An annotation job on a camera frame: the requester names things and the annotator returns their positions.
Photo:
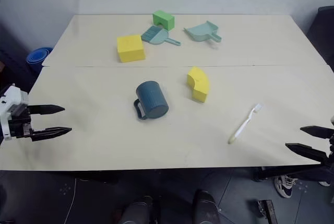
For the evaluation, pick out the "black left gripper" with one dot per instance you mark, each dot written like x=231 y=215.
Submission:
x=18 y=122

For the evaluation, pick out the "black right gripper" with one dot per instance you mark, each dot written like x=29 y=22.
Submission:
x=331 y=151

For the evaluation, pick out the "black table leg bar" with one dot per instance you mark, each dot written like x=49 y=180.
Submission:
x=287 y=172

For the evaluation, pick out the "white sneaker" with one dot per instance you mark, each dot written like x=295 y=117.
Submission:
x=324 y=183
x=284 y=185

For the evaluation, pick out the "blue round bucket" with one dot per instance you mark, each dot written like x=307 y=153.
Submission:
x=37 y=58

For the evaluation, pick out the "white toothbrush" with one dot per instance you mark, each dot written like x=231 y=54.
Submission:
x=244 y=124

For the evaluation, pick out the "dark blue plastic mug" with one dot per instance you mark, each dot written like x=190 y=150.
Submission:
x=152 y=100

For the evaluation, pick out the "black chair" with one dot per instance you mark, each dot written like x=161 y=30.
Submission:
x=322 y=33

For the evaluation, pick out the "yellow rectangular foam block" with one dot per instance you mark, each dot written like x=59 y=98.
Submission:
x=130 y=48

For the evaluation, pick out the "dark rounded robot knee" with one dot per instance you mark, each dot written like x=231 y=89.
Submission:
x=207 y=207
x=137 y=212

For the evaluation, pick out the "yellow curved foam block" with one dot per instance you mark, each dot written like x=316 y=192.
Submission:
x=198 y=84

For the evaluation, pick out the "teal hand brush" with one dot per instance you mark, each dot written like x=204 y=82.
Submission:
x=156 y=36

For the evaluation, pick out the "green arch foam block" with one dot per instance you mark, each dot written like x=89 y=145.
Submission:
x=163 y=20

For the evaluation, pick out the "teal plastic dustpan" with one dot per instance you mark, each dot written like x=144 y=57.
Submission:
x=202 y=31

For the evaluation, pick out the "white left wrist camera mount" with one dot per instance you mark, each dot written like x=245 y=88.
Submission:
x=10 y=106

